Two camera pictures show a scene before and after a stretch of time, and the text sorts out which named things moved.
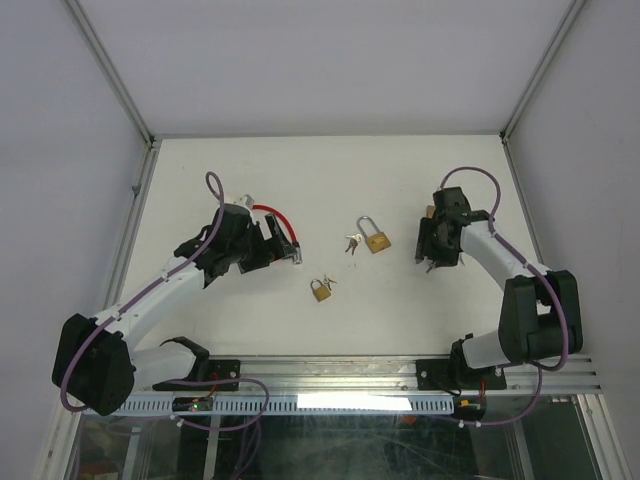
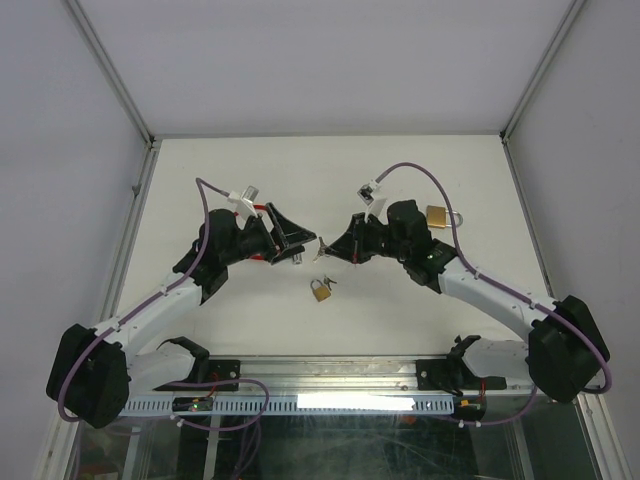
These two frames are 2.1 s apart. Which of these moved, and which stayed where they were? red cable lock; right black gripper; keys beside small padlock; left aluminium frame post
Moved: right black gripper
Stayed: left aluminium frame post; red cable lock; keys beside small padlock
